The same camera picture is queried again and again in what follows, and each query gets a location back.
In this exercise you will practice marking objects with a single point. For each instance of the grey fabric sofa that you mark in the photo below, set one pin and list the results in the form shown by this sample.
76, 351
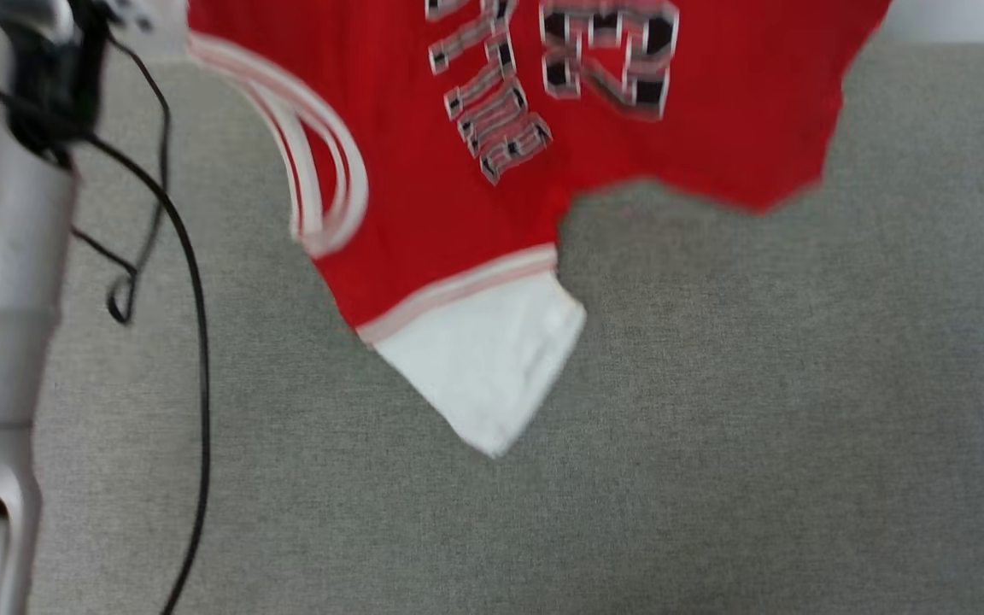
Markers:
714, 427

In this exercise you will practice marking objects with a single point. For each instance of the red white basketball jersey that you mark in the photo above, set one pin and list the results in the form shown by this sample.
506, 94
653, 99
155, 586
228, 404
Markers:
458, 213

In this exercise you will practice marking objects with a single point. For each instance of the black round left wrist module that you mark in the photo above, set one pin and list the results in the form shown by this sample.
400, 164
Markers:
56, 77

